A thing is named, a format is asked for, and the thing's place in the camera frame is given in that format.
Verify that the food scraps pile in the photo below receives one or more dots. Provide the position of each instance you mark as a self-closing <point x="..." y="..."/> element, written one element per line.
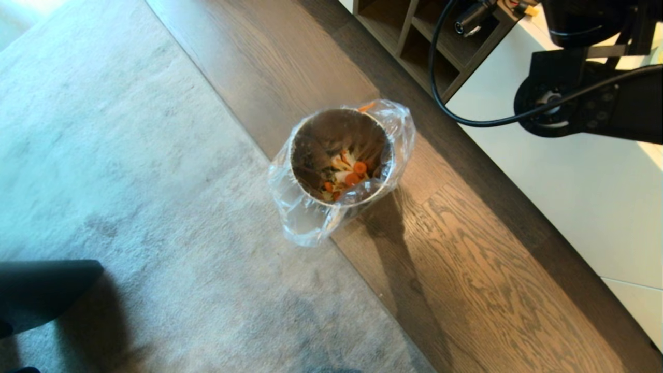
<point x="352" y="178"/>

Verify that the black silver-tipped plug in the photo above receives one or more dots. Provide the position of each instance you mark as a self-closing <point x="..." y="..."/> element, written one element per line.
<point x="472" y="18"/>

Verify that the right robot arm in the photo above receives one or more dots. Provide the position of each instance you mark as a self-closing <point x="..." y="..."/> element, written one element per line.
<point x="616" y="109"/>

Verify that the trash bin with plastic liner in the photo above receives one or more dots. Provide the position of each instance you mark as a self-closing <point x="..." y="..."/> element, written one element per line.
<point x="305" y="224"/>

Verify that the orange carrot strip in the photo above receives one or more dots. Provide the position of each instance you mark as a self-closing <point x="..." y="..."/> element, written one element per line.
<point x="366" y="106"/>

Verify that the white cabinet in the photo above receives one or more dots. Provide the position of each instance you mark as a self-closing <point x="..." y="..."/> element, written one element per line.
<point x="570" y="207"/>

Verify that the grey rug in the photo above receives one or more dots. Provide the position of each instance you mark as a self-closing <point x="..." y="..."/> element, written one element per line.
<point x="129" y="155"/>

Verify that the brown wooden shelf unit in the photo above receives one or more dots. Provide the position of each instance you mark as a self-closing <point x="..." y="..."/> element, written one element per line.
<point x="409" y="31"/>

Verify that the round metal trash bin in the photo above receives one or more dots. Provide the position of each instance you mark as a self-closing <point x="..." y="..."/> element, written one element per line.
<point x="331" y="129"/>

